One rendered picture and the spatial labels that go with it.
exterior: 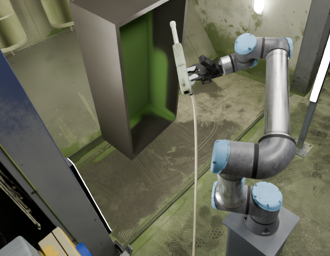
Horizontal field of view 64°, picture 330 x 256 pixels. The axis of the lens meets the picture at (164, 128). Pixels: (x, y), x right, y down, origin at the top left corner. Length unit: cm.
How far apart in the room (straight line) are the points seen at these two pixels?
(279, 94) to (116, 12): 88
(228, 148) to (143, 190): 173
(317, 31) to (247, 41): 203
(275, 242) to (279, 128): 82
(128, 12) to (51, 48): 166
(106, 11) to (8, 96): 73
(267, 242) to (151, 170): 139
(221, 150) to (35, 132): 64
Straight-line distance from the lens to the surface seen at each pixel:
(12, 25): 251
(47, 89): 290
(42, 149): 107
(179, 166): 263
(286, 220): 170
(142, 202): 245
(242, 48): 124
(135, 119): 248
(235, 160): 86
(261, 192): 144
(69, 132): 289
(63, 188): 123
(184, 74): 131
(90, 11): 149
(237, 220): 165
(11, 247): 60
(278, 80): 109
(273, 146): 89
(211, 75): 140
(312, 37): 327
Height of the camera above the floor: 209
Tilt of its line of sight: 43 degrees down
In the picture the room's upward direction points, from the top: 10 degrees counter-clockwise
